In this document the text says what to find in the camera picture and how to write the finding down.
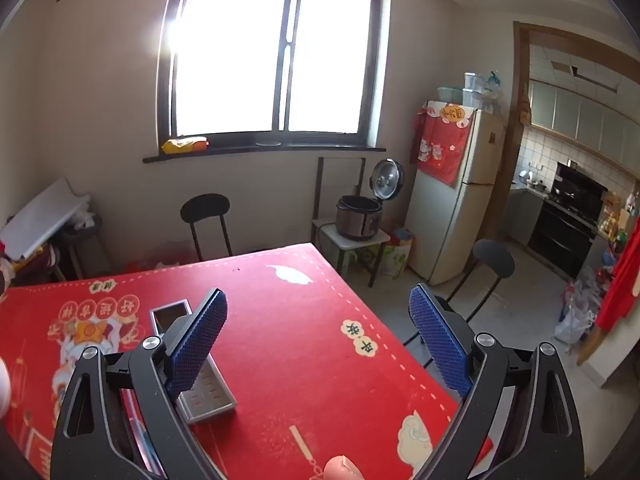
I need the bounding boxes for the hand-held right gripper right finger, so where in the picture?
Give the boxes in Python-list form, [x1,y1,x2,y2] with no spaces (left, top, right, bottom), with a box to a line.
[408,282,586,480]

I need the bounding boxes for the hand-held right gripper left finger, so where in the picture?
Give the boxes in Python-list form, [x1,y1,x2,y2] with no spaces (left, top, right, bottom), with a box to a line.
[50,287,229,480]

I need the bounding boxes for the stainless steel utensil tray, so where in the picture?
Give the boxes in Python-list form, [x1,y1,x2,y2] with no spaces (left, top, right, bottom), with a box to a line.
[150,298,237,426]

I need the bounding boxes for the person's right hand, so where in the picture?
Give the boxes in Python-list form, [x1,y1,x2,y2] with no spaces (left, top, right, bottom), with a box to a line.
[322,455,363,480]

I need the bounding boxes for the translucent red plastic bag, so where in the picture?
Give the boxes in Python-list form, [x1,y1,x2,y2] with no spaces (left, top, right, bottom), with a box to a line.
[125,242,188,273]

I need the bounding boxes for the red printed tablecloth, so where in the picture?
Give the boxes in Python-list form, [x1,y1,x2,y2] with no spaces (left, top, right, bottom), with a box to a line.
[0,242,496,480]

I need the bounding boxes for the colourful shopping bag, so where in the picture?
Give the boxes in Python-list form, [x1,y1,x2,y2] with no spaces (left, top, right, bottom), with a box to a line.
[357,227,416,281]

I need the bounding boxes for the black round-back chair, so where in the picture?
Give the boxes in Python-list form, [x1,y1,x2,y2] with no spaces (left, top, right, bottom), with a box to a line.
[402,239,516,361]
[180,193,234,261]

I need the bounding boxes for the cream refrigerator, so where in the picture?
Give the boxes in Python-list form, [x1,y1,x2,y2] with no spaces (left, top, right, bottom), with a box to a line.
[404,107,506,286]

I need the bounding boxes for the white plastic bags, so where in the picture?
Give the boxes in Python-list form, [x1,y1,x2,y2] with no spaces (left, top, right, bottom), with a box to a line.
[554,265,601,346]

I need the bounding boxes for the electric pressure cooker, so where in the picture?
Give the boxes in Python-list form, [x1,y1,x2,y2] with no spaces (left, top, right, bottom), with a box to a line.
[336,158,405,241]

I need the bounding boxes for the small white side table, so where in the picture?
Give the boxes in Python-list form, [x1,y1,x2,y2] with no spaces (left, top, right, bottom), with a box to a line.
[311,221,392,288]

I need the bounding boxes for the grey kitchen counter cabinet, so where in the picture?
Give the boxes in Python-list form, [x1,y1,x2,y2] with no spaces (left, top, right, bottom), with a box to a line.
[502,182,548,246]

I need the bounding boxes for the dark round stool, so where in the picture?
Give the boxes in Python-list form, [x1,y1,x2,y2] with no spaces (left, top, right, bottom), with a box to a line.
[52,212,113,281]

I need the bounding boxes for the black integrated stove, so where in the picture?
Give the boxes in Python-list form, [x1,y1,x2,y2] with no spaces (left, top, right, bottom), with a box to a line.
[527,160,609,281]

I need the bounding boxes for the red hanging cloth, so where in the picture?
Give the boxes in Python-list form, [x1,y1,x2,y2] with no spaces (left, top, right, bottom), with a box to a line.
[595,220,640,333]

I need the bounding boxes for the red fridge cover cloth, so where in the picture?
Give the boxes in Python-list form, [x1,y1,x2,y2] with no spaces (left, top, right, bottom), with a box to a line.
[410,100,480,188]

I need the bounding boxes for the yellow snack bag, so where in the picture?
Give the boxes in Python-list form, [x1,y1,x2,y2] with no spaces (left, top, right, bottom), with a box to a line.
[161,136,209,155]

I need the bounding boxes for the white round container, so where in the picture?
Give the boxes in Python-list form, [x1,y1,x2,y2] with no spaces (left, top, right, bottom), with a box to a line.
[0,357,12,418]

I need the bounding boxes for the white board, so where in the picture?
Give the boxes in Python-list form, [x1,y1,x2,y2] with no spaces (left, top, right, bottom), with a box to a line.
[0,177,91,261]

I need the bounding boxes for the dark windowsill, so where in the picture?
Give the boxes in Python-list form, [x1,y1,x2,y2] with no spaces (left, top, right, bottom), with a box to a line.
[142,146,387,164]

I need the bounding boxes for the group of condiment bottles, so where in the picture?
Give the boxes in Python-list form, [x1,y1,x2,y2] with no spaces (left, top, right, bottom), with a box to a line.
[597,190,640,256]

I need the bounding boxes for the clear plastic storage containers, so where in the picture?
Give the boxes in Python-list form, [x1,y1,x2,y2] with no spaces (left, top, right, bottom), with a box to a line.
[462,72,484,111]

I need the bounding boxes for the plastic bags with blue item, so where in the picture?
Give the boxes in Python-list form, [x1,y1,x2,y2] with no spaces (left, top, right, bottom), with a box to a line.
[482,70,506,113]

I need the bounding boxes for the glass-front upper kitchen cabinets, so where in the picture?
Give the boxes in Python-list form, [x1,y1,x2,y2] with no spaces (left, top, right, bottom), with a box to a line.
[527,80,640,181]

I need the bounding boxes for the dark framed window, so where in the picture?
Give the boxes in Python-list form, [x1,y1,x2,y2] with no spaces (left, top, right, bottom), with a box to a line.
[160,0,391,148]

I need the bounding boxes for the black metal rack frame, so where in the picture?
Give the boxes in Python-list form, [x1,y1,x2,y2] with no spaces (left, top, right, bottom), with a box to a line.
[315,156,366,221]

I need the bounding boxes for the wooden door frame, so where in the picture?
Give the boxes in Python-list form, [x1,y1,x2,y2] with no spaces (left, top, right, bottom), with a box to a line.
[495,21,640,241]

